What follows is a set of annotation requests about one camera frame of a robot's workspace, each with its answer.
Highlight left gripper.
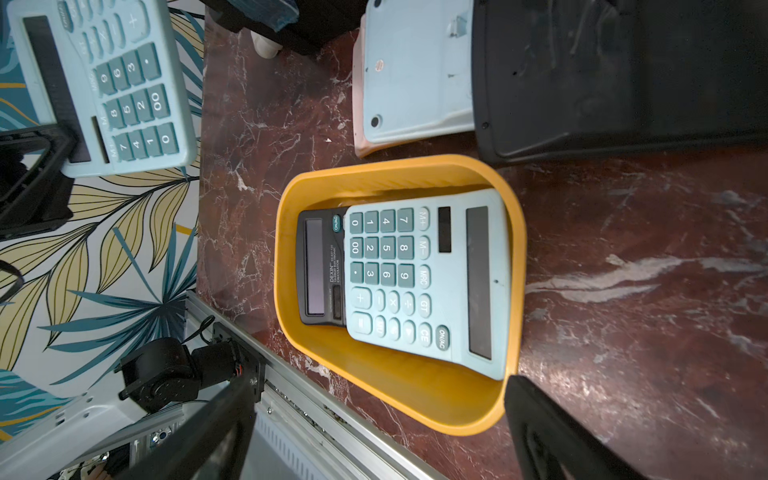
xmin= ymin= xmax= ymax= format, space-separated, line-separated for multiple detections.
xmin=1 ymin=124 xmax=77 ymax=240

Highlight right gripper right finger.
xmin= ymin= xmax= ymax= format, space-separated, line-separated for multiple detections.
xmin=504 ymin=375 xmax=644 ymax=479

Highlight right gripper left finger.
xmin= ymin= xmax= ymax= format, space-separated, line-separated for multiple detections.
xmin=118 ymin=379 xmax=257 ymax=479

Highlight yellow plastic tray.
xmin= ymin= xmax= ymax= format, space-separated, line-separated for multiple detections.
xmin=274 ymin=155 xmax=527 ymax=436

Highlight black desktop calculator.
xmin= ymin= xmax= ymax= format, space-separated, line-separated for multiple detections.
xmin=295 ymin=207 xmax=348 ymax=328

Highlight light blue calculator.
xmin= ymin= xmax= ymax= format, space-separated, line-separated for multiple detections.
xmin=344 ymin=189 xmax=512 ymax=380
xmin=5 ymin=0 xmax=198 ymax=178

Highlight black calculator face down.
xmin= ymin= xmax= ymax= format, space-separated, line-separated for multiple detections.
xmin=472 ymin=1 xmax=767 ymax=166

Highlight pink calculator face down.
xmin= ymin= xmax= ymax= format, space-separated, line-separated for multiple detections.
xmin=352 ymin=25 xmax=389 ymax=158

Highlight light blue calculator face down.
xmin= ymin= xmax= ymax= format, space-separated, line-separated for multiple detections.
xmin=362 ymin=0 xmax=475 ymax=145

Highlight white pipe fitting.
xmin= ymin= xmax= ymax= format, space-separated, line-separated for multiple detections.
xmin=250 ymin=31 xmax=283 ymax=60

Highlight blue toolbox latch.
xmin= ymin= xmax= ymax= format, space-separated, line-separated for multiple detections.
xmin=229 ymin=0 xmax=299 ymax=31

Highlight black plastic toolbox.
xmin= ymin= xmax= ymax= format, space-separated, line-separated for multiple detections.
xmin=203 ymin=0 xmax=368 ymax=56

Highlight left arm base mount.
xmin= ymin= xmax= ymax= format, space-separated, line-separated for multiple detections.
xmin=114 ymin=316 xmax=267 ymax=414

